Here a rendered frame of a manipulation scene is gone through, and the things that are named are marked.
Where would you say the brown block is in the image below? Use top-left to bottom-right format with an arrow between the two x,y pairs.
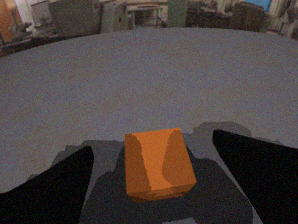
125,128 -> 197,204

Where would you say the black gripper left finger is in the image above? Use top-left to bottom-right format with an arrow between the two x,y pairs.
0,145 -> 94,224

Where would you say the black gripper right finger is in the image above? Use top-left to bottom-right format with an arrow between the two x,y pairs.
212,129 -> 298,224

